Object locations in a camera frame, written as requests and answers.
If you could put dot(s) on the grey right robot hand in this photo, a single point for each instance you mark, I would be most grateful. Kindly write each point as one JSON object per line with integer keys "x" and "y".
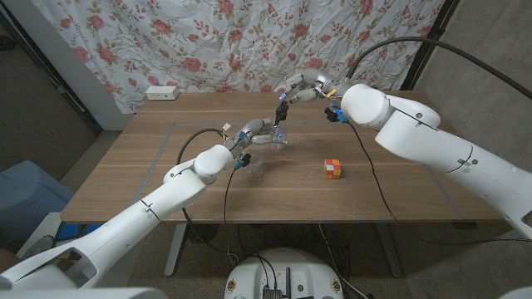
{"x": 320, "y": 79}

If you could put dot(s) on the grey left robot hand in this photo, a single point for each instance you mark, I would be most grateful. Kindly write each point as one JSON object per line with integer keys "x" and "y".
{"x": 257, "y": 128}

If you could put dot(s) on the small clear vial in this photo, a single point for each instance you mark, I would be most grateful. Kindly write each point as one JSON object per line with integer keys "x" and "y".
{"x": 280, "y": 145}

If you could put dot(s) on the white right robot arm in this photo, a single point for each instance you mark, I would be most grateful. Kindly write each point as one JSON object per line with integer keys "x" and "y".
{"x": 436, "y": 141}

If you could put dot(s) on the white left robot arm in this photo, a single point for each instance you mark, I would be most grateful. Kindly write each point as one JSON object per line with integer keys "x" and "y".
{"x": 137, "y": 220}

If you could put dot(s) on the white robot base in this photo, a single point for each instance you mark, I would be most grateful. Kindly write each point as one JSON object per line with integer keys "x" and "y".
{"x": 307, "y": 274}

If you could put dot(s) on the clear glass cup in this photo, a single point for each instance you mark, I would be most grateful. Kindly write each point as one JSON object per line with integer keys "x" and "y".
{"x": 257, "y": 172}

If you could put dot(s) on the Rubik's cube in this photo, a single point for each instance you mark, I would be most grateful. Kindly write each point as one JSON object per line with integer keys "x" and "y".
{"x": 332, "y": 169}

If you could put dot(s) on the black backdrop stand pole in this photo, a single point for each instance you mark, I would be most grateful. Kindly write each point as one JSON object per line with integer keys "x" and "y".
{"x": 415, "y": 70}

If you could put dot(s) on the floral backdrop cloth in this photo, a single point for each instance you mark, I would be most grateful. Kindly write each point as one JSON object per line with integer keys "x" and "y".
{"x": 208, "y": 41}

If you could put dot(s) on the white power strip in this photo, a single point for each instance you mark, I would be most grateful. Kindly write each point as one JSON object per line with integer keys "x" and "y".
{"x": 162, "y": 93}

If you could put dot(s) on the grey table leg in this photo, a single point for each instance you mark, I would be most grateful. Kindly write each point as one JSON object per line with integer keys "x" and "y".
{"x": 174, "y": 253}
{"x": 390, "y": 253}

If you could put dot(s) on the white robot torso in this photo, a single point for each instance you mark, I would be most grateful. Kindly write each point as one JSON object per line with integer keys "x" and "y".
{"x": 83, "y": 294}

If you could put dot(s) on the blue storage bin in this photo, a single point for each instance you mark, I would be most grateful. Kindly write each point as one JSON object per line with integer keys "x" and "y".
{"x": 25, "y": 195}

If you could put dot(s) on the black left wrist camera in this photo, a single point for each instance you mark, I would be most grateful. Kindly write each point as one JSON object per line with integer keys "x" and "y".
{"x": 244, "y": 161}

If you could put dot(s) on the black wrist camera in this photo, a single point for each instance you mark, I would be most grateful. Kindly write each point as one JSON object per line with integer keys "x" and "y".
{"x": 332, "y": 114}
{"x": 244, "y": 161}

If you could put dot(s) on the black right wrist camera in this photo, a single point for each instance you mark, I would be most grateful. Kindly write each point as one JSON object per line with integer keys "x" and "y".
{"x": 332, "y": 114}

